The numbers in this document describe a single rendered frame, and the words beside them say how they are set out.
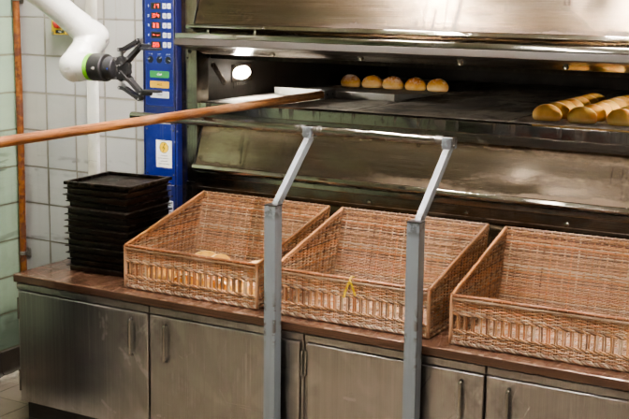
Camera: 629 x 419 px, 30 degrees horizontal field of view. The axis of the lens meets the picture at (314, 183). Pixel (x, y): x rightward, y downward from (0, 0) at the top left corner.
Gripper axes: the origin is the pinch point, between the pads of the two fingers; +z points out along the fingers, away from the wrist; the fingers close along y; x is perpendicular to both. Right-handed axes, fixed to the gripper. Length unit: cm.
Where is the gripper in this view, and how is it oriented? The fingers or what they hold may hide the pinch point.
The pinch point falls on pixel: (156, 70)
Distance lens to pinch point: 382.5
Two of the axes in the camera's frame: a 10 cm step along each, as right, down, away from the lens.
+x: -5.1, 1.4, -8.5
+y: -0.1, 9.9, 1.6
